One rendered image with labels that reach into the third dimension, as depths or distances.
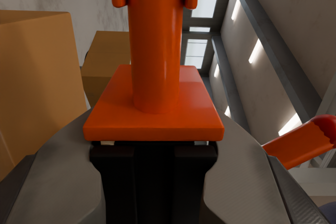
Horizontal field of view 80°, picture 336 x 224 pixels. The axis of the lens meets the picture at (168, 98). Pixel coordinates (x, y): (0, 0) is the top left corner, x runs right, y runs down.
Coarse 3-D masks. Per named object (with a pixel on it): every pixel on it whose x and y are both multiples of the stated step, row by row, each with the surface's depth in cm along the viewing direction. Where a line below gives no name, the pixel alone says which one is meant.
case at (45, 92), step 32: (0, 32) 16; (32, 32) 20; (64, 32) 27; (0, 64) 16; (32, 64) 21; (64, 64) 27; (0, 96) 16; (32, 96) 21; (64, 96) 28; (0, 128) 16; (32, 128) 21; (0, 160) 17
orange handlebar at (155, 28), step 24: (120, 0) 7; (144, 0) 7; (168, 0) 7; (192, 0) 7; (144, 24) 7; (168, 24) 7; (144, 48) 8; (168, 48) 8; (144, 72) 8; (168, 72) 8; (144, 96) 9; (168, 96) 9
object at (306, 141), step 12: (312, 120) 14; (324, 120) 13; (288, 132) 14; (300, 132) 14; (312, 132) 13; (324, 132) 13; (264, 144) 15; (276, 144) 14; (288, 144) 14; (300, 144) 13; (312, 144) 13; (324, 144) 13; (276, 156) 14; (288, 156) 13; (300, 156) 13; (312, 156) 13; (288, 168) 14
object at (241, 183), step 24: (216, 144) 9; (240, 144) 9; (216, 168) 8; (240, 168) 8; (264, 168) 8; (216, 192) 7; (240, 192) 7; (264, 192) 7; (216, 216) 6; (240, 216) 6; (264, 216) 6
